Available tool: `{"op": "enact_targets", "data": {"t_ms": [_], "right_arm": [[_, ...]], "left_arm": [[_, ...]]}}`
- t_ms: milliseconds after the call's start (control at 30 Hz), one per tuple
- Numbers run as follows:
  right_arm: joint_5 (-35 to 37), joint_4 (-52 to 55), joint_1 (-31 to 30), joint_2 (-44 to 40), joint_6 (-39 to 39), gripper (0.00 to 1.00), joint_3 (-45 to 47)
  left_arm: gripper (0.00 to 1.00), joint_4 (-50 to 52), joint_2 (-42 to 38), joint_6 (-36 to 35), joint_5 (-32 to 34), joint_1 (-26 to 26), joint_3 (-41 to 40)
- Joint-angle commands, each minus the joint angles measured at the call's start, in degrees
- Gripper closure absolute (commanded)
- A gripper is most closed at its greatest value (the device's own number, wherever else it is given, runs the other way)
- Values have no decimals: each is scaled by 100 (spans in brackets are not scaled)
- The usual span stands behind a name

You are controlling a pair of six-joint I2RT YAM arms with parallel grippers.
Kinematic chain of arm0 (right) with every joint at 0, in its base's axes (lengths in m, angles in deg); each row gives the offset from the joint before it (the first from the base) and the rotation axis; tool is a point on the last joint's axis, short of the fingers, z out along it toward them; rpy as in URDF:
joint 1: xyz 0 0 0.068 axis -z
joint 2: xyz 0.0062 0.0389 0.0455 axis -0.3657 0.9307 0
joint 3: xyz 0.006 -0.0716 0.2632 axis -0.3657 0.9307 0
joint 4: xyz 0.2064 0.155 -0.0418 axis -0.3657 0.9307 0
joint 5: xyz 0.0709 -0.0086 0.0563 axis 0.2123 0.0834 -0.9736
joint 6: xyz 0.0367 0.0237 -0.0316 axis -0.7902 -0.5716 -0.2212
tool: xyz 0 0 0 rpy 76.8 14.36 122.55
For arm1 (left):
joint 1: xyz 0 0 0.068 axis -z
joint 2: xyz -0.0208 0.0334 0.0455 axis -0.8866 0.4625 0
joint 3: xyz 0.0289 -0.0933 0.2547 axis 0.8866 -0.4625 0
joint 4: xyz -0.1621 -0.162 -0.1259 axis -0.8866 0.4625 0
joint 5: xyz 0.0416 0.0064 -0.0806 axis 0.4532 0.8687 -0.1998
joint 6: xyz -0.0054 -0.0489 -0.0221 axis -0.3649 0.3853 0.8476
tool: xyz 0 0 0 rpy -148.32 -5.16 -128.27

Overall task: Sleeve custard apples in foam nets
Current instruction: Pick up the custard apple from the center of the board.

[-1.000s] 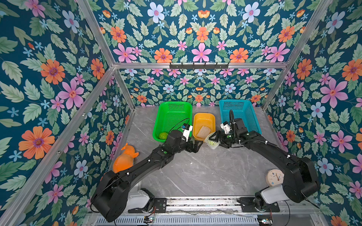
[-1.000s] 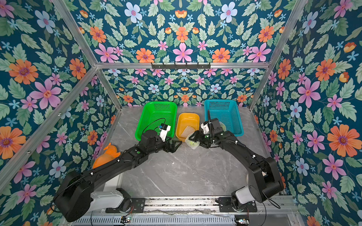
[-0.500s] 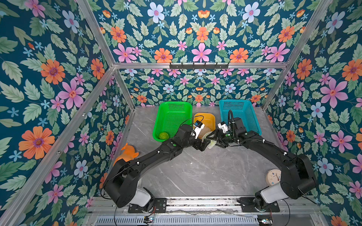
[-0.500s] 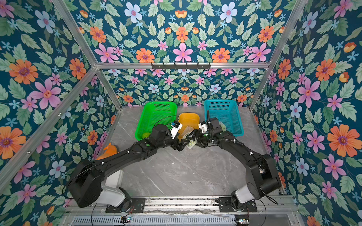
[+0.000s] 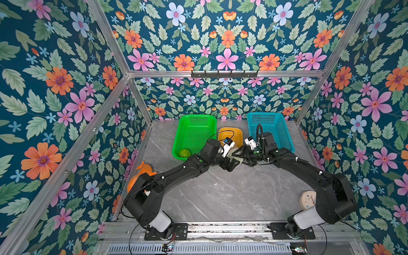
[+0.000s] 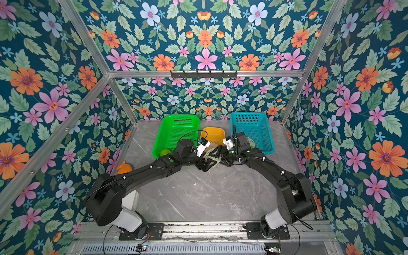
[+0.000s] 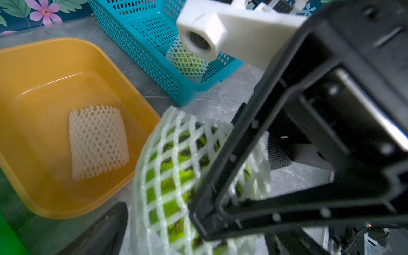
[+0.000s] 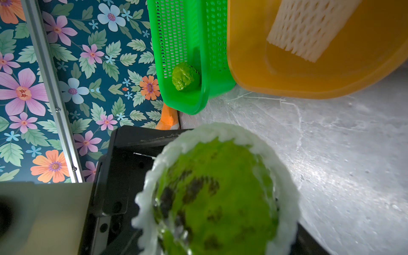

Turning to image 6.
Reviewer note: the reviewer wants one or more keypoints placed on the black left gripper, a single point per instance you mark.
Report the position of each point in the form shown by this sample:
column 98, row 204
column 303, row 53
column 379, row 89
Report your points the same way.
column 205, row 167

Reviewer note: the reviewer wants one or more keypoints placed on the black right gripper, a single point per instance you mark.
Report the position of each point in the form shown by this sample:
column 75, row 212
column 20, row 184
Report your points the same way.
column 227, row 155

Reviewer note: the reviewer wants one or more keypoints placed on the green custard apple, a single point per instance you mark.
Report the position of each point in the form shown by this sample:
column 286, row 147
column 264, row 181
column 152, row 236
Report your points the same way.
column 165, row 152

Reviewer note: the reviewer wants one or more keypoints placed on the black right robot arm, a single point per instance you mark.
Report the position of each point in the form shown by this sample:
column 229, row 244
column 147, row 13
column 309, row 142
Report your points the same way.
column 293, row 195

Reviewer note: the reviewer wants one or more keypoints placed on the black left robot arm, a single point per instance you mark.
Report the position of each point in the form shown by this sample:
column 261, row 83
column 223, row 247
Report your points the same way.
column 104, row 201

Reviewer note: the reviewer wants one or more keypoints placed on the teal plastic basket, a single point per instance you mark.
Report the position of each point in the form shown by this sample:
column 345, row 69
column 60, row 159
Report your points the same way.
column 256, row 127

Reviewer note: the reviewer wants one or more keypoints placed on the yellow plastic tub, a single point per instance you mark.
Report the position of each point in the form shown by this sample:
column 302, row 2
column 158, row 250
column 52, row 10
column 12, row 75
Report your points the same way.
column 214, row 135

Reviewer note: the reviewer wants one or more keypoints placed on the green plastic basket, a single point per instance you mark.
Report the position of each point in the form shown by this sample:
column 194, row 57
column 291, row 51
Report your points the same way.
column 174, row 128

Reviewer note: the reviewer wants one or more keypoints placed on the orange plush toy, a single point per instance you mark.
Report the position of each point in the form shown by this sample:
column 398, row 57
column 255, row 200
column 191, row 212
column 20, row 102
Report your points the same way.
column 124, row 168

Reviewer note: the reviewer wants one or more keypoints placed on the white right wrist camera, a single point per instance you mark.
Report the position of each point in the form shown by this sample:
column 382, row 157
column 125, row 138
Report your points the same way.
column 228, row 143

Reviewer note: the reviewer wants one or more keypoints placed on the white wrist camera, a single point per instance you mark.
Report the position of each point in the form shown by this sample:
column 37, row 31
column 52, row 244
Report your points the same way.
column 228, row 143
column 203, row 144

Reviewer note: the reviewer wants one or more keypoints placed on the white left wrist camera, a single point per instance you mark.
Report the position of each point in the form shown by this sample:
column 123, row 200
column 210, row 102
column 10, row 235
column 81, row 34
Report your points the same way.
column 203, row 144

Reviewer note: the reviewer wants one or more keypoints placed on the black wall hook rail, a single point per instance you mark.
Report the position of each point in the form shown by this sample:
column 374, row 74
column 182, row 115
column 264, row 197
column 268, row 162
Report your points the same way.
column 204, row 74

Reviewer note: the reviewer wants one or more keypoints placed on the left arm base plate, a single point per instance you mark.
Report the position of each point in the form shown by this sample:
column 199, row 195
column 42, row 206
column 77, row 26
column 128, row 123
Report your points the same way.
column 147, row 231

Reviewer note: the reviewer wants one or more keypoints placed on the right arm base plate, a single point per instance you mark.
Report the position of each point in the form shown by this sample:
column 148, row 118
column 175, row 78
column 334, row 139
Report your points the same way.
column 261, row 231

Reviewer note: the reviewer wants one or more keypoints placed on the aluminium front rail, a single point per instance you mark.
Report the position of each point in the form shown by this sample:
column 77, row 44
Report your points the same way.
column 208, row 238

